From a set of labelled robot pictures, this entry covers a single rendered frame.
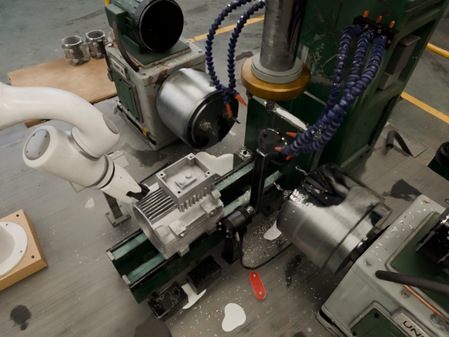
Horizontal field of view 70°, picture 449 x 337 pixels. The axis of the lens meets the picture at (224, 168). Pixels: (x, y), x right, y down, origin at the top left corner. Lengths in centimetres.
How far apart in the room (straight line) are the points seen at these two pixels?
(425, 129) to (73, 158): 290
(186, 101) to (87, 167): 49
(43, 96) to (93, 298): 67
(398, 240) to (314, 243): 18
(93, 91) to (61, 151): 237
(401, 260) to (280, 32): 55
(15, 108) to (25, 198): 82
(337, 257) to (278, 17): 57
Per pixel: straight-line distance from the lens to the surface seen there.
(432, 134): 318
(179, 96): 111
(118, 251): 102
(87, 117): 63
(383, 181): 143
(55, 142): 64
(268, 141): 111
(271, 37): 79
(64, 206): 132
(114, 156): 101
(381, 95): 112
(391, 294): 75
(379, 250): 78
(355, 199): 83
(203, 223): 88
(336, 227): 81
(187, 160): 90
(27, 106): 62
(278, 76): 81
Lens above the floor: 179
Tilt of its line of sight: 49 degrees down
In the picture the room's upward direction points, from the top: 1 degrees clockwise
